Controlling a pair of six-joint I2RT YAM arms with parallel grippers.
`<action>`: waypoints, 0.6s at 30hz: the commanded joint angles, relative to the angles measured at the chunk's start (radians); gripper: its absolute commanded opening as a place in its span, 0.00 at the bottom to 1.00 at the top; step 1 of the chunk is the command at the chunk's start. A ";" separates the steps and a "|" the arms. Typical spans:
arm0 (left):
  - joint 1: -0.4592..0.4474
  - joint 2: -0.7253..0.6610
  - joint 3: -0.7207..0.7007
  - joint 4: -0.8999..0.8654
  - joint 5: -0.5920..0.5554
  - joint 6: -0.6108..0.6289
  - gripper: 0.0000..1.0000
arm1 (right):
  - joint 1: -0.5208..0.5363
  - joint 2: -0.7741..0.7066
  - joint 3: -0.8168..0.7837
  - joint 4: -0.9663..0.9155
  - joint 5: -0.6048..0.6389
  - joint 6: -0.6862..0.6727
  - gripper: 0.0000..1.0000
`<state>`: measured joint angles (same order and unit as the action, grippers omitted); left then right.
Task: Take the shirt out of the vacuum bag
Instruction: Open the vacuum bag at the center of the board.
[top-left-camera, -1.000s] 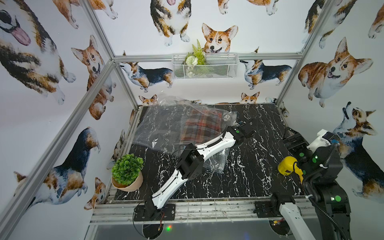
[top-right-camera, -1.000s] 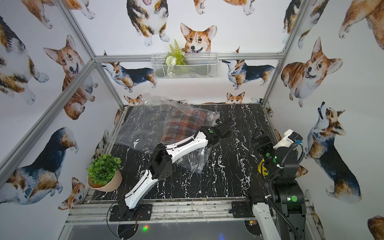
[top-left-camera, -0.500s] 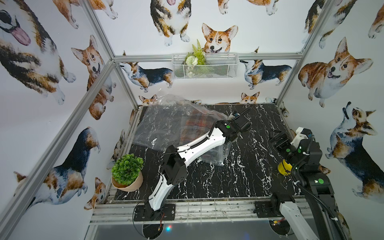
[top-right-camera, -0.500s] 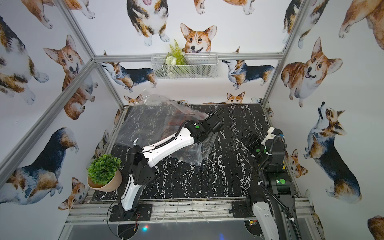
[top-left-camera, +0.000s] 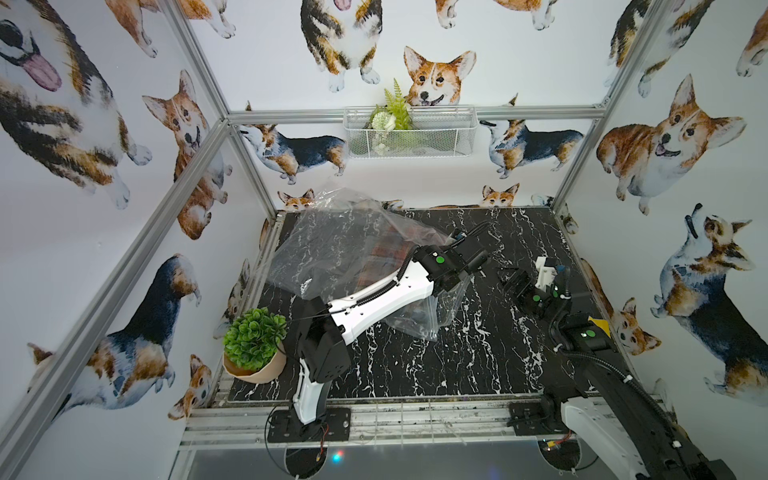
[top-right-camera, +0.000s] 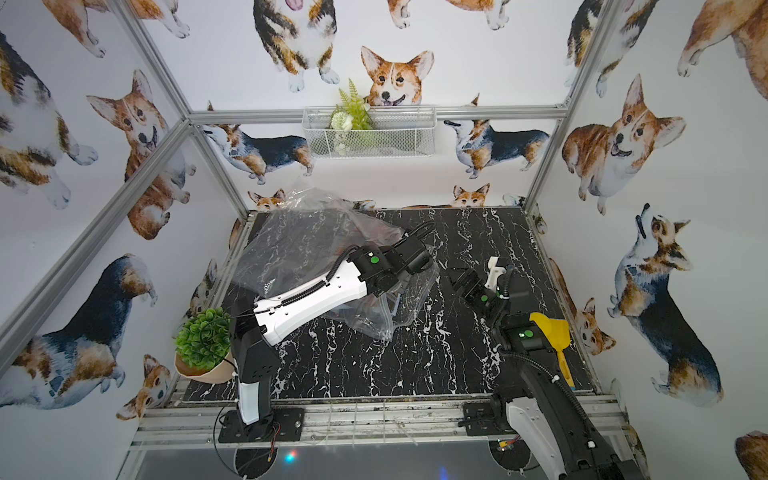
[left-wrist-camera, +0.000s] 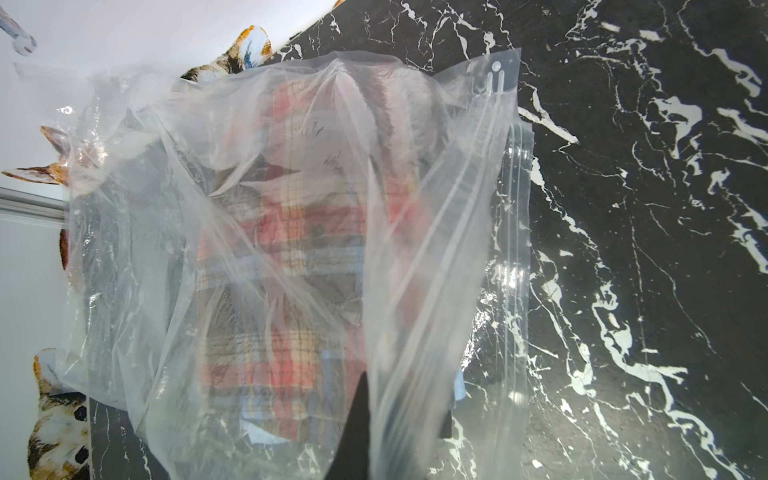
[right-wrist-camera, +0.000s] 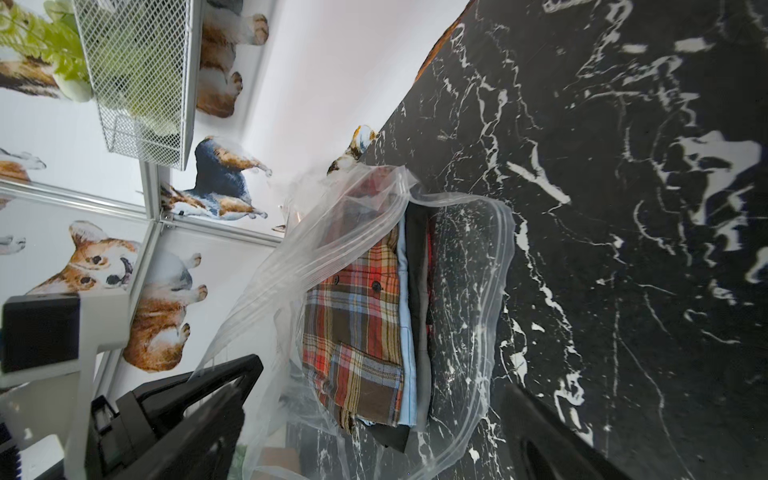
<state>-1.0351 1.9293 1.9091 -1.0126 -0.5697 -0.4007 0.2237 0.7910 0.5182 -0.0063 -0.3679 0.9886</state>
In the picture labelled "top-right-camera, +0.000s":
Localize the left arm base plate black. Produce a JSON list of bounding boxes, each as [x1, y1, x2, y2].
[[217, 408, 306, 444]]

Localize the yellow dustpan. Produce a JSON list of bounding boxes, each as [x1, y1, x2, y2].
[[529, 312, 575, 389]]

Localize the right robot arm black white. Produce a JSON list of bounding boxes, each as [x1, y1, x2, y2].
[[448, 257, 642, 479]]

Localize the green potted plant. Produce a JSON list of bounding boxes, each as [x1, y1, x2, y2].
[[174, 308, 236, 385]]

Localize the artificial fern with white flower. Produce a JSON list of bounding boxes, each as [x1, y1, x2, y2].
[[329, 79, 373, 156]]

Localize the clear plastic vacuum bag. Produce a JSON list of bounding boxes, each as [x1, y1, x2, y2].
[[232, 188, 438, 341]]

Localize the white wire wall basket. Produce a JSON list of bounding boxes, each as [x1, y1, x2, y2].
[[302, 106, 437, 159]]

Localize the aluminium frame rail front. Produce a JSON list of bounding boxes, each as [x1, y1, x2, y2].
[[128, 395, 628, 451]]

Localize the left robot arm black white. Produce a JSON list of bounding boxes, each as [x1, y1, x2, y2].
[[230, 221, 435, 428]]

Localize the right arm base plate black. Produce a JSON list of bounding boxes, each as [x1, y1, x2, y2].
[[458, 400, 512, 437]]

